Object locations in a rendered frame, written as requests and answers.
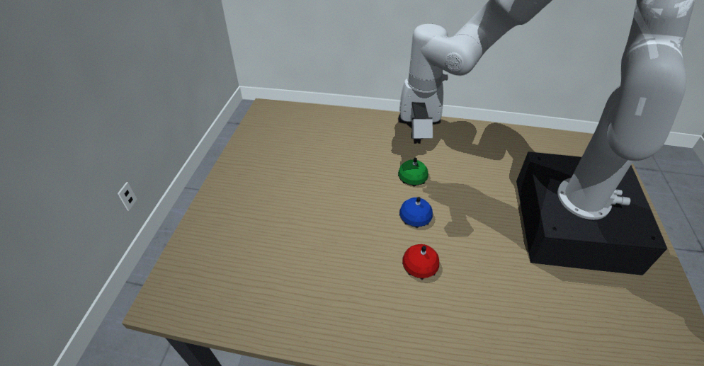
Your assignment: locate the blue dome bell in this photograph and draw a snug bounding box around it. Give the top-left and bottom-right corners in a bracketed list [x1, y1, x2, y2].
[399, 197, 433, 228]

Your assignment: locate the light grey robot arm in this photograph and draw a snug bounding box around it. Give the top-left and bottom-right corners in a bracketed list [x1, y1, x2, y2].
[409, 0, 695, 219]

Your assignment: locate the green dome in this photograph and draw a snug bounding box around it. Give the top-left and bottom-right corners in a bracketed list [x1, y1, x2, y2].
[398, 158, 428, 186]

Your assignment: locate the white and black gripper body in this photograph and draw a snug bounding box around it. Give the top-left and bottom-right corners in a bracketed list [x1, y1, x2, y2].
[399, 79, 443, 122]

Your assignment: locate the red dome bell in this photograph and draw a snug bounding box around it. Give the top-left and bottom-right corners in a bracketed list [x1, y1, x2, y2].
[402, 244, 439, 280]

